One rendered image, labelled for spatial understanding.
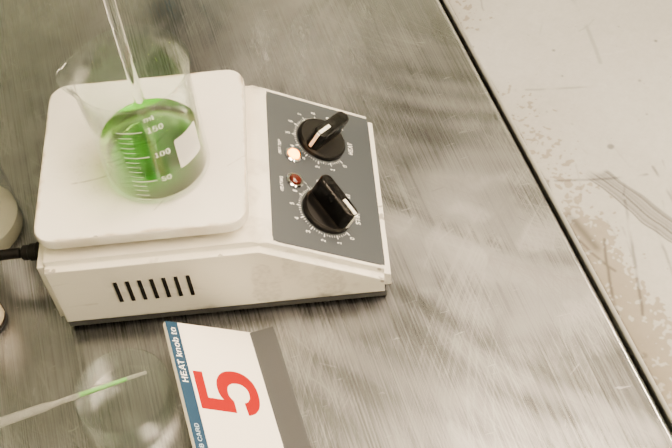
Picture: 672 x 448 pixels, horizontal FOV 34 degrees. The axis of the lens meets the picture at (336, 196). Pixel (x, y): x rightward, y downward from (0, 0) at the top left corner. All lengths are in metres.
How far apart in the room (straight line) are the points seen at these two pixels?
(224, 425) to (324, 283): 0.10
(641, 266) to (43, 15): 0.48
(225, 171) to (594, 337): 0.24
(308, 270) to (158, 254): 0.09
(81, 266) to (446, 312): 0.22
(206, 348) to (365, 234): 0.12
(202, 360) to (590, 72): 0.35
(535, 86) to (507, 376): 0.23
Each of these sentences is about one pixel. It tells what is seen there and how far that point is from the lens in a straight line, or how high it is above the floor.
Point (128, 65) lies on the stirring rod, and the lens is 0.59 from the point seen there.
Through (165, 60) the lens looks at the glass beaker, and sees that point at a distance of 0.61.
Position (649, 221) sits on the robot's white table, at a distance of 0.72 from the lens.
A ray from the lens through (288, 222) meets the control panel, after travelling 0.63.
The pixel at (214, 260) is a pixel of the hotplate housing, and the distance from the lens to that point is 0.62.
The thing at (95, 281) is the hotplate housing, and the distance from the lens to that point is 0.64.
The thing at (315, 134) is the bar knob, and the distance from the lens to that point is 0.67.
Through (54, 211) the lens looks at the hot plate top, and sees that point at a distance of 0.63.
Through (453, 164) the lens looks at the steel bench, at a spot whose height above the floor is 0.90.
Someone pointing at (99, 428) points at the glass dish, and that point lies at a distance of 0.65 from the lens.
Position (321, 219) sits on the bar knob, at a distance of 0.64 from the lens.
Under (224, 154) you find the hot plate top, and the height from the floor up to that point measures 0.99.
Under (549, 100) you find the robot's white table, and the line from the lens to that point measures 0.77.
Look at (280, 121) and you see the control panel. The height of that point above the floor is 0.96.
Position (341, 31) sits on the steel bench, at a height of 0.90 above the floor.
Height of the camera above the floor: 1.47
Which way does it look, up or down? 52 degrees down
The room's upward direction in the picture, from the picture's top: 6 degrees counter-clockwise
